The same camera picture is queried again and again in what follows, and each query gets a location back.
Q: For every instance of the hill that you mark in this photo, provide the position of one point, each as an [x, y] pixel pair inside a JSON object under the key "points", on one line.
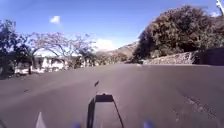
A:
{"points": [[125, 50]]}

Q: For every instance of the grey asphalt road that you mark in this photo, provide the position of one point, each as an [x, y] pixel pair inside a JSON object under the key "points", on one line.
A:
{"points": [[150, 86]]}

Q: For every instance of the row of bare trees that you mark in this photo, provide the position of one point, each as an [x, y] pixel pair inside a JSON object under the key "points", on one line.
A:
{"points": [[60, 43]]}

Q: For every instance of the white building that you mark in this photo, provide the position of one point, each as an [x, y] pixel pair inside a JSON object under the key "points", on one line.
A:
{"points": [[50, 62]]}

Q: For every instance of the robot's own part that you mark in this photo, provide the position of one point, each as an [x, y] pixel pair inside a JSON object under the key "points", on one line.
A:
{"points": [[76, 125], [148, 124]]}

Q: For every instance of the large leafy tree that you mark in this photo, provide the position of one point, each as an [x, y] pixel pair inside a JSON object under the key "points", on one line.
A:
{"points": [[176, 30]]}

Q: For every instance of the dark tree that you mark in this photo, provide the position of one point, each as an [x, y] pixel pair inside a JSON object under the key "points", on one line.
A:
{"points": [[8, 40]]}

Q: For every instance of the pale stone wall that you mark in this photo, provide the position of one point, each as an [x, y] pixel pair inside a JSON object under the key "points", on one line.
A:
{"points": [[170, 59]]}

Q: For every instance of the dark wall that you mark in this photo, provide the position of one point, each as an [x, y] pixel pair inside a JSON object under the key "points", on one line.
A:
{"points": [[210, 56]]}

